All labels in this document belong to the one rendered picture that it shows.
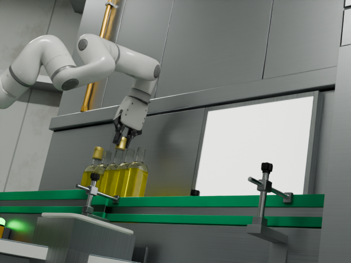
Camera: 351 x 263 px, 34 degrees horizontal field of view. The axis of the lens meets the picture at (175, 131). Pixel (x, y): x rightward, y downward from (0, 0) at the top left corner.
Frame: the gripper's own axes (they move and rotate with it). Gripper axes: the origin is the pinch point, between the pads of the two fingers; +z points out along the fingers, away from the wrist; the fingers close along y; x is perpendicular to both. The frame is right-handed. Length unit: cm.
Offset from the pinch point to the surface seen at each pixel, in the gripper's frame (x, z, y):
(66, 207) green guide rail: 3.9, 27.6, 13.9
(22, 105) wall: -323, -21, -128
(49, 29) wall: -339, -99, -133
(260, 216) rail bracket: 79, 10, 16
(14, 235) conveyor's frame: -16.4, 43.5, 15.5
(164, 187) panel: 16.4, 9.9, -11.7
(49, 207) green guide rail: -5.1, 30.0, 13.8
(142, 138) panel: -4.4, -4.4, -11.8
